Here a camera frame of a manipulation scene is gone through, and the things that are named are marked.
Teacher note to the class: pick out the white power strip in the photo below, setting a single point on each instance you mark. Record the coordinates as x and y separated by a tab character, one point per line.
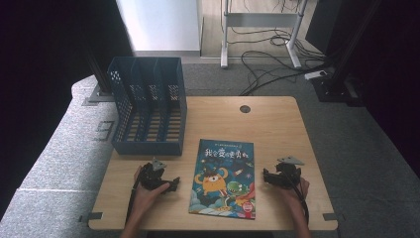
315	74

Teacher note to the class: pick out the person's right hand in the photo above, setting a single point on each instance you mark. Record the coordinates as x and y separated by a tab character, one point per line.
297	198

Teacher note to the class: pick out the colourful children's picture book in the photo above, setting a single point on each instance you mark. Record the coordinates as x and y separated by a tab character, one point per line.
221	185

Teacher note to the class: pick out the black cabinet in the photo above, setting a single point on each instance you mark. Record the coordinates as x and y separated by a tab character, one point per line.
318	26

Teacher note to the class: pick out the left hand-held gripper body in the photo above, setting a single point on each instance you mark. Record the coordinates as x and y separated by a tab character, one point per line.
150	177

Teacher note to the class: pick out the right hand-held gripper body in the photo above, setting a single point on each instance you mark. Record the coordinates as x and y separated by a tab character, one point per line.
289	175

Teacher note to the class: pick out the person's left hand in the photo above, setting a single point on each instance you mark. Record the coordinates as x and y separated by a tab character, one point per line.
145	200

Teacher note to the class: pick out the blue plastic file rack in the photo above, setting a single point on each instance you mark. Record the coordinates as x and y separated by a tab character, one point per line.
148	99

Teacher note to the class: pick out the black metal stand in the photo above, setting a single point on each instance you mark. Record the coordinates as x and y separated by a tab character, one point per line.
336	82
100	76

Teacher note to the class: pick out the dark curtain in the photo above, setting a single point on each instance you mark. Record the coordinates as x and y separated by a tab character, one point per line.
39	66
396	82

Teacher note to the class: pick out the white panel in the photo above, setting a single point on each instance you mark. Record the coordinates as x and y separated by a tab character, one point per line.
161	23

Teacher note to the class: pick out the white metal desk frame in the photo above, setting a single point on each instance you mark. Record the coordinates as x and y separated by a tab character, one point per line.
261	20

